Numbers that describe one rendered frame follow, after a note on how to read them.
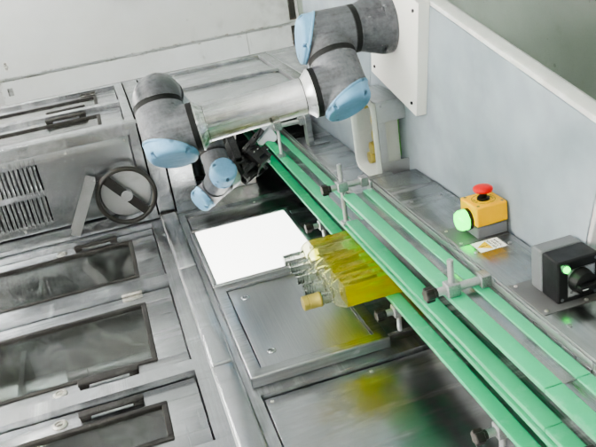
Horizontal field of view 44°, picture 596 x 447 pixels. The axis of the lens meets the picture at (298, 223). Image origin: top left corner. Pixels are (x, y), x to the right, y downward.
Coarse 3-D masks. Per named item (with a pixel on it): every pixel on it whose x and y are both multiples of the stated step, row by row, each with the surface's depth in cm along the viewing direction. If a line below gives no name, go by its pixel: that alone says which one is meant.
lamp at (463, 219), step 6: (462, 210) 149; (468, 210) 148; (456, 216) 149; (462, 216) 148; (468, 216) 148; (456, 222) 149; (462, 222) 148; (468, 222) 148; (462, 228) 148; (468, 228) 149
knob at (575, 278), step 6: (576, 270) 121; (582, 270) 120; (588, 270) 121; (570, 276) 121; (576, 276) 120; (582, 276) 119; (588, 276) 119; (594, 276) 120; (570, 282) 121; (576, 282) 119; (582, 282) 120; (588, 282) 120; (594, 282) 119; (570, 288) 121; (576, 288) 120; (582, 288) 118; (588, 288) 119; (594, 288) 119; (582, 294) 121
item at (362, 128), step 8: (368, 104) 186; (360, 112) 202; (368, 112) 202; (352, 120) 202; (360, 120) 203; (368, 120) 203; (376, 120) 188; (352, 128) 204; (360, 128) 204; (368, 128) 204; (376, 128) 187; (360, 136) 204; (368, 136) 205; (376, 136) 188; (360, 144) 205; (368, 144) 206; (376, 144) 189; (360, 152) 206; (376, 152) 190; (360, 160) 207; (376, 160) 191; (360, 168) 206; (368, 168) 203; (376, 168) 202
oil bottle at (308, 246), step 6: (336, 234) 190; (342, 234) 190; (348, 234) 189; (312, 240) 189; (318, 240) 189; (324, 240) 188; (330, 240) 188; (336, 240) 187; (306, 246) 187; (312, 246) 186; (318, 246) 186; (306, 252) 186
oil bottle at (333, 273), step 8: (344, 264) 174; (352, 264) 174; (360, 264) 173; (368, 264) 173; (376, 264) 172; (328, 272) 172; (336, 272) 172; (344, 272) 171; (352, 272) 171; (328, 280) 170; (328, 288) 171
